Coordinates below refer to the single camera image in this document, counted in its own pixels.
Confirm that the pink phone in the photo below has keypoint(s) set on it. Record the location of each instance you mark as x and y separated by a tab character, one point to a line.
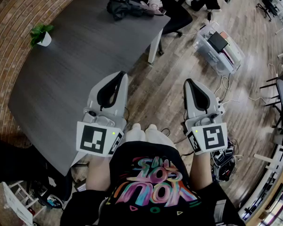
160	11

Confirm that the black swivel chair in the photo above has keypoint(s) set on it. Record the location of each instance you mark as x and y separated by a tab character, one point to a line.
268	3

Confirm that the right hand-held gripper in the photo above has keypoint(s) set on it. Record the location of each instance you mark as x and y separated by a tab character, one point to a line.
213	138

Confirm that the light wooden board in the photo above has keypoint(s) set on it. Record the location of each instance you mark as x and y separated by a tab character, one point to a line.
277	189

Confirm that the person's right white shoe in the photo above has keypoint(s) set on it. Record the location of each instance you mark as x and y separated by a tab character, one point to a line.
152	126

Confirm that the dark grey wooden table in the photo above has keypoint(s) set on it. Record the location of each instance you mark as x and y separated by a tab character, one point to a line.
73	67

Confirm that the black t-shirt with colourful print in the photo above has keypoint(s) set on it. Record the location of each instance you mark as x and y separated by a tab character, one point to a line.
153	182

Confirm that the clear plastic storage bin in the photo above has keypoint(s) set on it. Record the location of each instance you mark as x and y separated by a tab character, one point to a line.
228	55

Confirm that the person's left forearm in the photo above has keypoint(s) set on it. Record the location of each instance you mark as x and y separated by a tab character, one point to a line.
99	173

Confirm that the person's white shoe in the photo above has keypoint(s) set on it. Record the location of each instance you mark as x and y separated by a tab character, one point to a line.
152	126
136	126

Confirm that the person's right forearm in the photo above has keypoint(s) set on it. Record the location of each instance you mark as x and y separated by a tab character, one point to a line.
201	171

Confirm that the dark laptop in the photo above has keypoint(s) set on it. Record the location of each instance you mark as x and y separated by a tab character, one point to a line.
80	187

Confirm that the black mesh office chair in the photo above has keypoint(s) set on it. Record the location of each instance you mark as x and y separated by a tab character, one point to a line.
177	13

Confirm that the black box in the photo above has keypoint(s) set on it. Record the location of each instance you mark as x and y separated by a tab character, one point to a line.
217	41

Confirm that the black frame chair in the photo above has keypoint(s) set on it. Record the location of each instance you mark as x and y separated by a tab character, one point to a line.
281	88

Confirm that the green plant in white pot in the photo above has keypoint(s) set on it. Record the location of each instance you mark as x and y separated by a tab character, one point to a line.
43	35

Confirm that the white power strip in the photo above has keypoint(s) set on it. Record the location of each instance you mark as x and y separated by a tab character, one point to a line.
220	106

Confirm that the long white desk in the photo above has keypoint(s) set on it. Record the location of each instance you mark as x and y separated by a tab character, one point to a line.
257	204

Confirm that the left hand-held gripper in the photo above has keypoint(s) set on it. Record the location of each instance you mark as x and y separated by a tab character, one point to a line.
92	136

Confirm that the black umbrella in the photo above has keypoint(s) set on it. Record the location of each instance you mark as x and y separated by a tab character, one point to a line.
125	8

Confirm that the person's left white shoe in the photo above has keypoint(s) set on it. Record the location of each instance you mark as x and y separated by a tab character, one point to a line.
136	126

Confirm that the black padded chair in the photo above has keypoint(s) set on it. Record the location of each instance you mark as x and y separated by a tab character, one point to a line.
16	161

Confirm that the pink and white plush toy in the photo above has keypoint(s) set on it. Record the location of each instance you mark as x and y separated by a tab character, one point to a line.
154	2

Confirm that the white metal rack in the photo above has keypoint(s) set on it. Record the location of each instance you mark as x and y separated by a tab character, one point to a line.
16	201

